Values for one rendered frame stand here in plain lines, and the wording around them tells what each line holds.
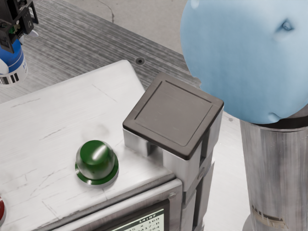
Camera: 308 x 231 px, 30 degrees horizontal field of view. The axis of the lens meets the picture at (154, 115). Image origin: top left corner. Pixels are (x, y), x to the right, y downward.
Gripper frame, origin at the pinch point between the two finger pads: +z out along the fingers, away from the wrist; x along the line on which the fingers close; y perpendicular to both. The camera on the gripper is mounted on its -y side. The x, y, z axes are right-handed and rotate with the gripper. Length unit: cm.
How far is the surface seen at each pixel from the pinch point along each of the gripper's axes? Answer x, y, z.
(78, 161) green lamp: -30, 42, -49
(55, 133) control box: -28, 39, -48
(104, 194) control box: -31, 44, -48
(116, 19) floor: 89, -37, 100
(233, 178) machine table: 5.2, 43.1, 17.0
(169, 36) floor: 91, -14, 100
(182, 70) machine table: 22.7, 23.8, 16.9
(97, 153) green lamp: -29, 43, -50
